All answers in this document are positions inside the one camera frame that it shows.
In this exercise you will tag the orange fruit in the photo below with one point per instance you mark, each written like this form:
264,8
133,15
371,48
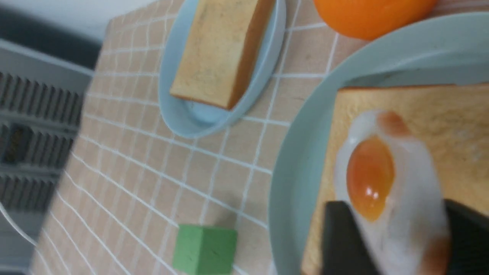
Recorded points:
371,19

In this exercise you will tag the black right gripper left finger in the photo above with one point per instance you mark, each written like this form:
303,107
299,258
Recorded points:
343,250

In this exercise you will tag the fried egg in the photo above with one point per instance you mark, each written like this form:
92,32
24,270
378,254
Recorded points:
388,179

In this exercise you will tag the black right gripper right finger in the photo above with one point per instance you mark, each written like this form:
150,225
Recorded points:
469,240

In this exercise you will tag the checkered peach tablecloth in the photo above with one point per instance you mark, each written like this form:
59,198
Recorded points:
130,181

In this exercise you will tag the toast slice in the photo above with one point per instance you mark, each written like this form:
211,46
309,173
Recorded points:
451,120
221,51

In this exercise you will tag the teal green plate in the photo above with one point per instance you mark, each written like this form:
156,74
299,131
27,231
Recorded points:
451,49

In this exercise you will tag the green foam cube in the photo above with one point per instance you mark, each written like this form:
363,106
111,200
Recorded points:
204,250

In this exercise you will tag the light blue plate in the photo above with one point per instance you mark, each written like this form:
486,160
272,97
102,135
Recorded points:
194,120

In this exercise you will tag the grey slatted background equipment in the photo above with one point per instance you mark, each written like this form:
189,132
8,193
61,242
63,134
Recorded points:
41,100

